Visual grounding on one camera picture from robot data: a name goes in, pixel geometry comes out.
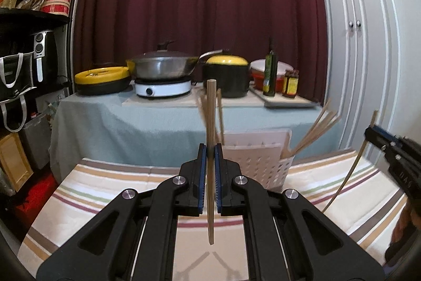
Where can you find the wooden chopstick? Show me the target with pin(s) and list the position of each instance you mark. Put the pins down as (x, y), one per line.
(201, 105)
(319, 132)
(210, 142)
(348, 175)
(325, 121)
(220, 116)
(312, 129)

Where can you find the grey-blue tablecloth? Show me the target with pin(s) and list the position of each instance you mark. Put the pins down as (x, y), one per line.
(102, 128)

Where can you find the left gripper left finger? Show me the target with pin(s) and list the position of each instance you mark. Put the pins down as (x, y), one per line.
(134, 236)

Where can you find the maroon curtain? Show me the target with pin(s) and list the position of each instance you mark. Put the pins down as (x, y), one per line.
(108, 32)

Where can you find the steel wok with lid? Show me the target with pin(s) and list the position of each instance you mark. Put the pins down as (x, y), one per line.
(166, 64)

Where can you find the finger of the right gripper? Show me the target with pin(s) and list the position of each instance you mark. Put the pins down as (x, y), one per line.
(385, 135)
(378, 139)

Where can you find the dark olive oil bottle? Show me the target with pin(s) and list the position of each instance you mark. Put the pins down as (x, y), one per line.
(271, 71)

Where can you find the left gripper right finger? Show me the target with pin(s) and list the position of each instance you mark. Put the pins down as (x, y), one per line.
(286, 236)

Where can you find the red container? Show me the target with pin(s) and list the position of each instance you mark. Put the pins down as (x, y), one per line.
(259, 79)

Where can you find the person right hand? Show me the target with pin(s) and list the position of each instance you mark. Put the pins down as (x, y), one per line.
(407, 216)

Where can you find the white bowl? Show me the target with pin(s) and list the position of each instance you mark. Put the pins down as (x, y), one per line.
(258, 67)

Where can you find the black air fryer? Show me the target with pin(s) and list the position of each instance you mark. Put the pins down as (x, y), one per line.
(45, 59)

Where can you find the striped table mat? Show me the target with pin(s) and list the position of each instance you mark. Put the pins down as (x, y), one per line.
(367, 210)

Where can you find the yellow lidded electric griddle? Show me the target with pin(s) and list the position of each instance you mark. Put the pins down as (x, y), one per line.
(102, 81)

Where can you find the white induction cooker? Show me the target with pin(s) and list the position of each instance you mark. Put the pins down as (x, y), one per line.
(161, 88)

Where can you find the red striped round boxes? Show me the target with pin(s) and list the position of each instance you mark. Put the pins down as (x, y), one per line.
(60, 7)

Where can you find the grey cutting board tray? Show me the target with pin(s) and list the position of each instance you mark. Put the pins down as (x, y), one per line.
(278, 101)

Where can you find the pink perforated utensil holder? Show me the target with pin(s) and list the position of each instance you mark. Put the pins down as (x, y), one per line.
(260, 155)

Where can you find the sauce jar yellow label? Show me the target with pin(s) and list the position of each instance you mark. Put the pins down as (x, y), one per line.
(290, 83)

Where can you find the black white tote bag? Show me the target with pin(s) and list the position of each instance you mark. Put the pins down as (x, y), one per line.
(16, 81)

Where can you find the black pot yellow lid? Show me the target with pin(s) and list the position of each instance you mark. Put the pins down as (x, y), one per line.
(232, 74)

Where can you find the black metal shelf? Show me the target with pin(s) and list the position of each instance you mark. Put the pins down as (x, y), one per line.
(19, 24)

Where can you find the white cabinet doors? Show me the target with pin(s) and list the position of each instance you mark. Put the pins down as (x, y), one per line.
(363, 66)

